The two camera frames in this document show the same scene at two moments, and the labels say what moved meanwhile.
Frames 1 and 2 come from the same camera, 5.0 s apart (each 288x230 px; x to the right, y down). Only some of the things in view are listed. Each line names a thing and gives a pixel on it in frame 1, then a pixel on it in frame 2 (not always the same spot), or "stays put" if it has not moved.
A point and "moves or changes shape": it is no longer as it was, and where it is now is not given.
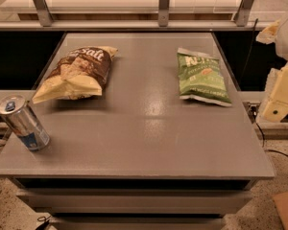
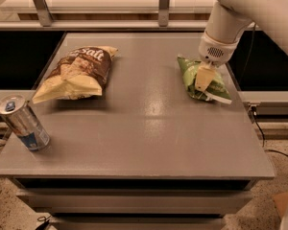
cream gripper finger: (280, 92) → (216, 54)
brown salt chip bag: (82, 72) stays put
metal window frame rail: (163, 23) stays put
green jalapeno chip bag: (201, 78) moves or changes shape
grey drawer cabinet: (135, 202) stays put
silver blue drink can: (18, 116) stays put
